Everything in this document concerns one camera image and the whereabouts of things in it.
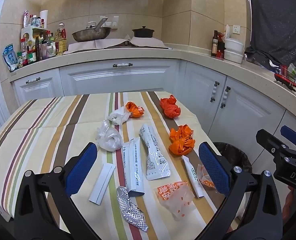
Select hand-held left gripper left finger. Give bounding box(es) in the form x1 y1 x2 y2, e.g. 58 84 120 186
14 142 103 240

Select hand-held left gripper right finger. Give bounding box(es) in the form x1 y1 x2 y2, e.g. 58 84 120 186
195 141 284 240

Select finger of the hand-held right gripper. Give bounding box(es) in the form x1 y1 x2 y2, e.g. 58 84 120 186
280 125 296 150
256 129 290 155

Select black-lined trash bin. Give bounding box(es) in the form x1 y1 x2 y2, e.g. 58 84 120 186
212 142 253 178

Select large orange plastic bag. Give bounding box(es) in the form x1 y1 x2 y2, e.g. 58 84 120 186
168 124 195 156

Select twisted white printed pouch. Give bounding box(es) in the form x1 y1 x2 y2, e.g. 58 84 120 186
139 123 171 181

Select person's right hand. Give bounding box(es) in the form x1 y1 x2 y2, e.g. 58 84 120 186
284 186 296 223

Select small clear orange wrapper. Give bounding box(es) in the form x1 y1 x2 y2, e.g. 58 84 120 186
196 164 216 188

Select small white green-print sachet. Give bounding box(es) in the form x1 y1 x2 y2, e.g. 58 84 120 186
182 155 205 199

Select folded white paper strip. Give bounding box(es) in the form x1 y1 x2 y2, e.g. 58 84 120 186
88 164 116 205

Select crumpled clear plastic bag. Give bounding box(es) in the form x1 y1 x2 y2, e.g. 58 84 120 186
96 120 123 152

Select clear wrapper with orange print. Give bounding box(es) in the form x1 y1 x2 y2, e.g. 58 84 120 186
155 181 196 221

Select long white printed packet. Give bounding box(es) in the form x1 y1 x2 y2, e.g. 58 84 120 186
122 137 145 197

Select red dish rack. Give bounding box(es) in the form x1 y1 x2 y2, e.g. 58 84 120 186
274 65 296 98

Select striped tablecloth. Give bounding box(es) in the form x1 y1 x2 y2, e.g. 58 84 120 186
0 91 238 240

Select green packets in rack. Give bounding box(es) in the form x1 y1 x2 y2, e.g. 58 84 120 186
286 63 296 83

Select crumpled white plastic bag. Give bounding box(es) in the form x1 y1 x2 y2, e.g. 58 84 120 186
106 106 130 126

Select crumpled silver foil blister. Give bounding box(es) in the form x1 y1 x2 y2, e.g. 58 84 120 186
116 186 149 232

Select crumpled red-orange plastic bag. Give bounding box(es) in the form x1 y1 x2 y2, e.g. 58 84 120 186
159 94 181 119

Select crumpled orange printed wrapper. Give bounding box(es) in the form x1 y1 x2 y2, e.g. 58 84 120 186
125 101 145 118

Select white round container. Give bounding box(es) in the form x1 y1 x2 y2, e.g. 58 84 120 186
223 50 244 64
224 38 244 52

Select white kitchen cabinets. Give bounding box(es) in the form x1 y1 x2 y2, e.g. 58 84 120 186
11 57 296 180

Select dark glass bottle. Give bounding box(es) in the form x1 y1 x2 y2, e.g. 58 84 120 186
211 30 220 58

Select dark hanging cloth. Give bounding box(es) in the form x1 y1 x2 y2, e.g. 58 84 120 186
243 0 296 81

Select cluster of seasoning bottles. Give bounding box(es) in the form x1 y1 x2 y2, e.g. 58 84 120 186
17 10 57 67

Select yellow cooking oil bottle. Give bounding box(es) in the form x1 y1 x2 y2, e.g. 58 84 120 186
55 23 68 56

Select beige stove cover cloth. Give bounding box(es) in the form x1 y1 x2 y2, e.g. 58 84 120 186
63 36 173 55

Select blue snack packet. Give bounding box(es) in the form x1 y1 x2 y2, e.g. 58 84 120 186
3 43 20 72

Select metal wok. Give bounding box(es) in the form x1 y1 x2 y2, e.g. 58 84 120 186
72 17 112 43

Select white spice rack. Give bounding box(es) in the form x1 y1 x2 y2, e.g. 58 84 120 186
21 26 57 61

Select black lidded pot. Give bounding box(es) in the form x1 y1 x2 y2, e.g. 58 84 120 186
131 26 155 39

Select white paper towel roll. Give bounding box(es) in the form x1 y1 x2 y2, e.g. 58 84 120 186
39 10 49 29

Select vertical cabinet handle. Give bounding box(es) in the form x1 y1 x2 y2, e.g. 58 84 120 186
210 81 220 103
220 86 231 109

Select double wall socket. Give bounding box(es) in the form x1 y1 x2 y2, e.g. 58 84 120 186
99 15 120 29

